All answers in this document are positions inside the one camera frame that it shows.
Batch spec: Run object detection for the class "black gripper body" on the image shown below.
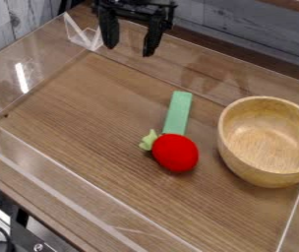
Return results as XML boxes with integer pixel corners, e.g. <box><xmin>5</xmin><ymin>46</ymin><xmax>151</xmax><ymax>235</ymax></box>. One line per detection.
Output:
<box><xmin>96</xmin><ymin>0</ymin><xmax>177</xmax><ymax>29</ymax></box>

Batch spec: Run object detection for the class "red plush strawberry toy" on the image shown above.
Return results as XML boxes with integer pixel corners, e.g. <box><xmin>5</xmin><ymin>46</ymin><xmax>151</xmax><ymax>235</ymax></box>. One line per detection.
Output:
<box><xmin>139</xmin><ymin>129</ymin><xmax>199</xmax><ymax>173</ymax></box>

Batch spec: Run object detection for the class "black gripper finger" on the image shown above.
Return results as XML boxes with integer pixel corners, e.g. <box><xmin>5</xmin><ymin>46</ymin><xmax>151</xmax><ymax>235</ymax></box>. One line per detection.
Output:
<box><xmin>143</xmin><ymin>15</ymin><xmax>167</xmax><ymax>57</ymax></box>
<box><xmin>98</xmin><ymin>9</ymin><xmax>119</xmax><ymax>49</ymax></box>

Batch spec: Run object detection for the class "green rectangular block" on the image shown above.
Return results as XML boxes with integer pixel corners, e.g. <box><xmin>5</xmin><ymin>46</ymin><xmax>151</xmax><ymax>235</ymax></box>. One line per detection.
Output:
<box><xmin>163</xmin><ymin>91</ymin><xmax>192</xmax><ymax>135</ymax></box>

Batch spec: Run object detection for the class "clear acrylic corner bracket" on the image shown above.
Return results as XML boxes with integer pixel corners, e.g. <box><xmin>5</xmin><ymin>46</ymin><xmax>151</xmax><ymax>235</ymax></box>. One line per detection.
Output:
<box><xmin>62</xmin><ymin>13</ymin><xmax>105</xmax><ymax>52</ymax></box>

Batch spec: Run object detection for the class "black metal table frame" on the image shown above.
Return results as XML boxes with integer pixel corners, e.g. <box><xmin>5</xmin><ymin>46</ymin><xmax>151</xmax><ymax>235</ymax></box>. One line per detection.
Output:
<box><xmin>10</xmin><ymin>207</ymin><xmax>69</xmax><ymax>252</ymax></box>

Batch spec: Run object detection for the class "wooden bowl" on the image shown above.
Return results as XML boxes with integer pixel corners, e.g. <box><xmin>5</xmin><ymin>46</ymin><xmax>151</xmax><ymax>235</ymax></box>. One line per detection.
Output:
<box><xmin>217</xmin><ymin>96</ymin><xmax>299</xmax><ymax>188</ymax></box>

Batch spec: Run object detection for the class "clear acrylic tray wall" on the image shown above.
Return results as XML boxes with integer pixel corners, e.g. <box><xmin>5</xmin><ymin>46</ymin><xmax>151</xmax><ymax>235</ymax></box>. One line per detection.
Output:
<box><xmin>0</xmin><ymin>126</ymin><xmax>201</xmax><ymax>252</ymax></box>

